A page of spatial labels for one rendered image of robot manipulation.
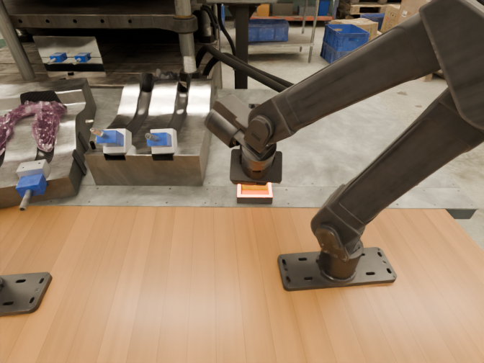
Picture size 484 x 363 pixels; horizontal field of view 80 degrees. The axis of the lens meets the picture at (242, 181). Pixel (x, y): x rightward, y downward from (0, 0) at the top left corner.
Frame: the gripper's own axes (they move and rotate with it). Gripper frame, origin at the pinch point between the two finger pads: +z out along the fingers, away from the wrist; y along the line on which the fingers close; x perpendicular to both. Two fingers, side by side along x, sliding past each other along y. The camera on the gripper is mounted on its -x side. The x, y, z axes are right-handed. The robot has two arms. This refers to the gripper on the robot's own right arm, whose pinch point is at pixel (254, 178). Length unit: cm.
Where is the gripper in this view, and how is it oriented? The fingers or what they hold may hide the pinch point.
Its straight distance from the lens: 65.4
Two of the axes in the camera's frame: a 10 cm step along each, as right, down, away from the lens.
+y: -10.0, -0.5, 0.1
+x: -0.5, 9.6, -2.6
